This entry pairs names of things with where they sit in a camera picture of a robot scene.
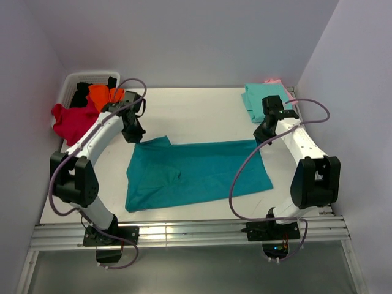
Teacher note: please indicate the white plastic laundry basket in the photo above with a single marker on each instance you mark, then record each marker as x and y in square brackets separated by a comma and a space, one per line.
[70, 85]

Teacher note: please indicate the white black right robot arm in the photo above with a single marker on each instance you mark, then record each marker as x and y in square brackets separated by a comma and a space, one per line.
[286, 212]

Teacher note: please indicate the orange t shirt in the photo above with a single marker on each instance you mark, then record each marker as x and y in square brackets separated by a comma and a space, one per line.
[101, 95]

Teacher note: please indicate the aluminium table edge rail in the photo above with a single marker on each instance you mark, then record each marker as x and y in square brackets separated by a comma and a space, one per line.
[67, 237]

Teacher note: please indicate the black t shirt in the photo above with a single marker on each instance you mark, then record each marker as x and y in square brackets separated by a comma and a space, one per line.
[79, 99]

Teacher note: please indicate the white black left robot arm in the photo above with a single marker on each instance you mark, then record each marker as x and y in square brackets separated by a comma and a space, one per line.
[73, 179]

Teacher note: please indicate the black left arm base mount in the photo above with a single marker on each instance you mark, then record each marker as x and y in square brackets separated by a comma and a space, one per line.
[110, 246]

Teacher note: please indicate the folded pink t shirt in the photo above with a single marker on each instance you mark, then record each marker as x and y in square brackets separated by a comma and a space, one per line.
[289, 92]

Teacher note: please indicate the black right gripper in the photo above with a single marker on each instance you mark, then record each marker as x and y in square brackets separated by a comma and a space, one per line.
[260, 136]

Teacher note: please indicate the folded mint t shirt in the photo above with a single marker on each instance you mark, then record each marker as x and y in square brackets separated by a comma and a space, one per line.
[255, 92]

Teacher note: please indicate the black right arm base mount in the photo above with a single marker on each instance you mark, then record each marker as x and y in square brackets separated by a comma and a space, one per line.
[271, 231]

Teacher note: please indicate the magenta t shirt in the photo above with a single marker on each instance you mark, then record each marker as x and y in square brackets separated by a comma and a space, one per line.
[72, 123]

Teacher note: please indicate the teal t shirt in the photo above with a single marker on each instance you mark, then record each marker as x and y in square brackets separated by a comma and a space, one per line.
[163, 175]

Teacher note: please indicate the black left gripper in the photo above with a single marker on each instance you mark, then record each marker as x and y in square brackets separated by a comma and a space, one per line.
[136, 137]

